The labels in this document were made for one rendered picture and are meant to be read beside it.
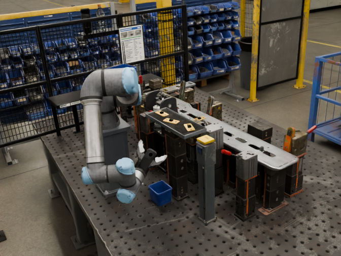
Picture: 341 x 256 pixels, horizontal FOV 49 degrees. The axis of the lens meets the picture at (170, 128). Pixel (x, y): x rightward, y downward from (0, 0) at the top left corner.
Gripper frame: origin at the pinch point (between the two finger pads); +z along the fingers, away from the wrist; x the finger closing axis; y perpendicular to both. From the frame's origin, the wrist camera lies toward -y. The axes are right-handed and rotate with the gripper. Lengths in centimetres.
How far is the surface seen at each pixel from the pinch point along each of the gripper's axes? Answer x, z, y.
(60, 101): -74, 58, 65
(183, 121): 6.3, 18.2, -8.8
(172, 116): -0.1, 23.9, -3.6
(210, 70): 14, 304, 117
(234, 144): 36.4, 26.6, -7.0
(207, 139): 19.0, 1.3, -20.1
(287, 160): 59, 16, -24
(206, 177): 28.8, -4.4, -4.9
